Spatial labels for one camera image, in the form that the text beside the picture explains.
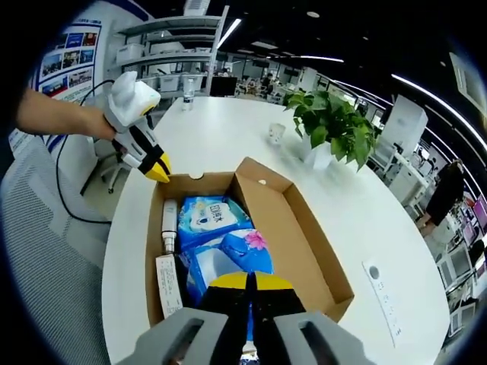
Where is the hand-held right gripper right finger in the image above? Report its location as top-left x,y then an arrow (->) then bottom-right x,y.
249,271 -> 376,365

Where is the white slatted crate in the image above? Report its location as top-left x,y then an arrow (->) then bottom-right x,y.
183,0 -> 211,17

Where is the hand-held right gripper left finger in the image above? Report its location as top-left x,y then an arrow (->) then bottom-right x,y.
116,271 -> 252,365

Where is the wall poster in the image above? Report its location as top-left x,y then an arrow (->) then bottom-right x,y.
37,24 -> 102,102

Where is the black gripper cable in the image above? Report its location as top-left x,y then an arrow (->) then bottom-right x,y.
56,78 -> 115,224

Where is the clear water bottle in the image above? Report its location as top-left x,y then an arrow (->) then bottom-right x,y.
181,78 -> 196,112

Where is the person's left hand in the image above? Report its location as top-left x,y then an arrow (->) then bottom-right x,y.
78,106 -> 119,142

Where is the black computer monitor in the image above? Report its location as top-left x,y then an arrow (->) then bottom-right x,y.
209,75 -> 239,98

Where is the white storage bin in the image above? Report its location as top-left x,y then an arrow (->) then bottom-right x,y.
116,43 -> 146,65

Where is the ceiling light strip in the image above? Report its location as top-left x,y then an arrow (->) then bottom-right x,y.
391,74 -> 487,145

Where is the white mesh office chair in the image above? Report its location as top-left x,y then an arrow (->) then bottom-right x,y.
0,140 -> 111,365

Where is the ceiling air conditioner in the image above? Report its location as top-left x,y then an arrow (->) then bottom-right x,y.
448,51 -> 481,100

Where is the green potted plant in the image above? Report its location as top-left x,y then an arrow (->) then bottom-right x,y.
282,89 -> 381,172

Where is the blue wet wipes pack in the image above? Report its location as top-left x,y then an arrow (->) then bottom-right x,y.
177,195 -> 254,244

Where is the grey metal shelf rack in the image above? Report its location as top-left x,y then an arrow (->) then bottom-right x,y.
108,5 -> 231,96

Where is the white cosmetic bottle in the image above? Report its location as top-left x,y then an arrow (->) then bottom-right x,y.
161,199 -> 180,255

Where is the blue flower tissue pack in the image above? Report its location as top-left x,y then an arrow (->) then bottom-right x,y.
178,229 -> 275,358

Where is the brown cardboard shoe box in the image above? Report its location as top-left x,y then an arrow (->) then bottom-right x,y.
145,156 -> 355,332

